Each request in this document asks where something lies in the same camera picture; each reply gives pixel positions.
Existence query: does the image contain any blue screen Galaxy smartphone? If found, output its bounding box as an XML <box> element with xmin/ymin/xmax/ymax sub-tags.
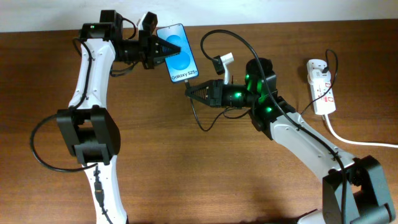
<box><xmin>155</xmin><ymin>23</ymin><xmax>200</xmax><ymax>84</ymax></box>

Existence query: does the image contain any black charger cable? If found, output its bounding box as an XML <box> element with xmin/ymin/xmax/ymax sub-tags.
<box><xmin>184</xmin><ymin>49</ymin><xmax>339</xmax><ymax>133</ymax></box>

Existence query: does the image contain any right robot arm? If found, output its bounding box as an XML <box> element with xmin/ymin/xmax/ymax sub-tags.
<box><xmin>185</xmin><ymin>58</ymin><xmax>397</xmax><ymax>224</ymax></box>

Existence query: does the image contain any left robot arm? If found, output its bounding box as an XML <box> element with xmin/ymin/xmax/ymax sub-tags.
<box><xmin>57</xmin><ymin>10</ymin><xmax>180</xmax><ymax>223</ymax></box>

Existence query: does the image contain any white charger plug adapter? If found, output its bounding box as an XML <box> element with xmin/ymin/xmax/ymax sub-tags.
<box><xmin>307</xmin><ymin>69</ymin><xmax>331</xmax><ymax>85</ymax></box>

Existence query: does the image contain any white power strip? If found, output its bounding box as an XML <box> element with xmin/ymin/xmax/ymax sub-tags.
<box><xmin>307</xmin><ymin>59</ymin><xmax>336</xmax><ymax>116</ymax></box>

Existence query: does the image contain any white power strip cord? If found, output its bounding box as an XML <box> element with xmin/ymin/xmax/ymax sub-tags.
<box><xmin>322</xmin><ymin>114</ymin><xmax>398</xmax><ymax>149</ymax></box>

